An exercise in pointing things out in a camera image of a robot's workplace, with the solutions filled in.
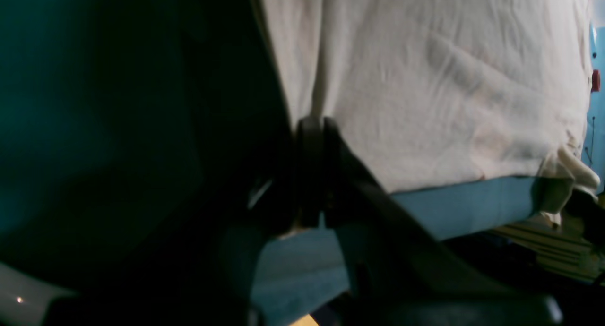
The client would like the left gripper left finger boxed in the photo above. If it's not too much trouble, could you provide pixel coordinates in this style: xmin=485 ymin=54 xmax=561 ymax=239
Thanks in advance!
xmin=267 ymin=116 xmax=325 ymax=236

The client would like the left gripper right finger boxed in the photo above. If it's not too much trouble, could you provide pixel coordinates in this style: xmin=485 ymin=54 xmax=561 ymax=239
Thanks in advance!
xmin=323 ymin=119 xmax=562 ymax=326

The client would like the beige T-shirt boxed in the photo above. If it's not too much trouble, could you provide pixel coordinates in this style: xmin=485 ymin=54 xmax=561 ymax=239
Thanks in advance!
xmin=255 ymin=0 xmax=599 ymax=214

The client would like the blue table cloth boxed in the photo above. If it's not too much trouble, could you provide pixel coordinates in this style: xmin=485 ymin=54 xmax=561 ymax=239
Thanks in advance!
xmin=0 ymin=0 xmax=605 ymax=326

